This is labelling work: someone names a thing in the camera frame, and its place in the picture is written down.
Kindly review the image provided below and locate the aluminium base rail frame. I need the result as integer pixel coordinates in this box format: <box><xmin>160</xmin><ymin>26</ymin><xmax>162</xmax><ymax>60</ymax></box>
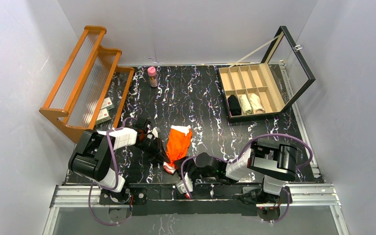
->
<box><xmin>44</xmin><ymin>66</ymin><xmax>349</xmax><ymax>235</ymax></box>

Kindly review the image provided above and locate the rolled black underwear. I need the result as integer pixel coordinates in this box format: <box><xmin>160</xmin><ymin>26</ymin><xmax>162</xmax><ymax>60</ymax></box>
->
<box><xmin>227</xmin><ymin>95</ymin><xmax>242</xmax><ymax>116</ymax></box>

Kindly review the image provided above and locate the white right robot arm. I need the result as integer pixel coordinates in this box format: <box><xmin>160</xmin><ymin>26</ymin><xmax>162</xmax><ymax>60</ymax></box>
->
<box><xmin>176</xmin><ymin>140</ymin><xmax>298</xmax><ymax>196</ymax></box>

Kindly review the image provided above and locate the beige boxer underwear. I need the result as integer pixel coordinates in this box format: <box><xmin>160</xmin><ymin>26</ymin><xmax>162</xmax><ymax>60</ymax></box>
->
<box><xmin>249</xmin><ymin>94</ymin><xmax>265</xmax><ymax>114</ymax></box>

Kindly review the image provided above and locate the orange boxer underwear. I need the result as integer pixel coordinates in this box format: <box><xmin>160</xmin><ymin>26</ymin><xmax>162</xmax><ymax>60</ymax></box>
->
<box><xmin>163</xmin><ymin>125</ymin><xmax>192</xmax><ymax>174</ymax></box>

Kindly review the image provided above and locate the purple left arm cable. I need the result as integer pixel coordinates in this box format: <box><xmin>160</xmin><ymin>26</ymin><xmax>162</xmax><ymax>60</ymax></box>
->
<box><xmin>88</xmin><ymin>117</ymin><xmax>139</xmax><ymax>227</ymax></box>

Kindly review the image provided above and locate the orange wooden shelf rack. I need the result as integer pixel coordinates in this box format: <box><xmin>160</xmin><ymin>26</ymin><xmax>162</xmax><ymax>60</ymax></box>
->
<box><xmin>39</xmin><ymin>25</ymin><xmax>135</xmax><ymax>143</ymax></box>

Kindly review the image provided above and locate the rolled cream underwear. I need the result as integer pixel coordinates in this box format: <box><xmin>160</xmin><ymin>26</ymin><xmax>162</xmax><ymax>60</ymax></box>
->
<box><xmin>238</xmin><ymin>94</ymin><xmax>253</xmax><ymax>115</ymax></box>

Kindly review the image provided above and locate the black compartment storage box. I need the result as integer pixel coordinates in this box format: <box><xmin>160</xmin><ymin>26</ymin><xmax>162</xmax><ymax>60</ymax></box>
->
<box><xmin>218</xmin><ymin>25</ymin><xmax>316</xmax><ymax>123</ymax></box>

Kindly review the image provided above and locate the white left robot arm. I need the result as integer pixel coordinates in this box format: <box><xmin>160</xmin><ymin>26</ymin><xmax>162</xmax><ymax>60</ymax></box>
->
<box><xmin>68</xmin><ymin>118</ymin><xmax>171</xmax><ymax>193</ymax></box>

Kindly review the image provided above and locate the pink capped bottle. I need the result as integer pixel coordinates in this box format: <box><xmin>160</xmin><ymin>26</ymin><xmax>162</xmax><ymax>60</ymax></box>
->
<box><xmin>147</xmin><ymin>67</ymin><xmax>158</xmax><ymax>88</ymax></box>

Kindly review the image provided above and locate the green white small box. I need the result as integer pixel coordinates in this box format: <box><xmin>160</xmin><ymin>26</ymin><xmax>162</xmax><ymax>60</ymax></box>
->
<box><xmin>101</xmin><ymin>97</ymin><xmax>114</xmax><ymax>110</ymax></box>

